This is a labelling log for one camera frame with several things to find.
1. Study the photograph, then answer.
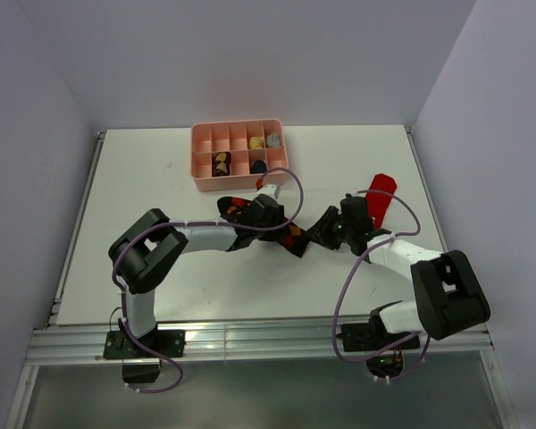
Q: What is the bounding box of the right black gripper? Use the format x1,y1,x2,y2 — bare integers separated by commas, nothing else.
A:
304,206,354,250

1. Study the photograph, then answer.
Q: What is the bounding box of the red orange argyle sock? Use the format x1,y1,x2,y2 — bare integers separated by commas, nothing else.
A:
217,197,310,257

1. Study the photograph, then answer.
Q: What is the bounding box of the brown yellow argyle sock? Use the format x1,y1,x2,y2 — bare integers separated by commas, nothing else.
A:
212,152,231,177

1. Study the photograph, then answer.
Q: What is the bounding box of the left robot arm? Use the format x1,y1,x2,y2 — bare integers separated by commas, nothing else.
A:
108,194,302,357

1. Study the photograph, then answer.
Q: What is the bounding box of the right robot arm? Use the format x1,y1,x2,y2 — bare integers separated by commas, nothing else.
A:
306,195,490,349

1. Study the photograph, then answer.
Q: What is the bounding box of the red christmas sock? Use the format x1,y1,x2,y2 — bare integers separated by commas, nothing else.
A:
365,173,398,229

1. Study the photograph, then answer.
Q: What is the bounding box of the dark navy rolled sock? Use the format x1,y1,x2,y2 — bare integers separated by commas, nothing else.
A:
249,159,268,174

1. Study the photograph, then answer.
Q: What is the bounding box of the yellow rolled sock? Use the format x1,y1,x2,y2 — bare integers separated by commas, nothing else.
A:
248,136,264,150

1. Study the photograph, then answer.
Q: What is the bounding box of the pink divided organizer box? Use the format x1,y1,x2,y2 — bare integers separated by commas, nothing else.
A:
190,119,289,192

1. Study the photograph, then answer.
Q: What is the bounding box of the grey rolled sock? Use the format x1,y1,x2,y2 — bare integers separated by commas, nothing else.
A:
265,132,282,148

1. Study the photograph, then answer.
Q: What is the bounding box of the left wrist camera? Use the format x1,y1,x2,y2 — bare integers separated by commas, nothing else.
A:
254,178,281,202

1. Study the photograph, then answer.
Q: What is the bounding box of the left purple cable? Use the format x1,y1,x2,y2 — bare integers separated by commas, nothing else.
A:
111,167,305,394

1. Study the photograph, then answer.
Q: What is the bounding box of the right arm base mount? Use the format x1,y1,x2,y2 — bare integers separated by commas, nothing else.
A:
336,321,421,378

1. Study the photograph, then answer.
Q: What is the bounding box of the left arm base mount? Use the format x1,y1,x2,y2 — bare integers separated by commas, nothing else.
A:
103,328,186,386

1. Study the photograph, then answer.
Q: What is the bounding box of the aluminium front rail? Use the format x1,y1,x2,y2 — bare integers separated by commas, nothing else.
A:
26,312,495,367

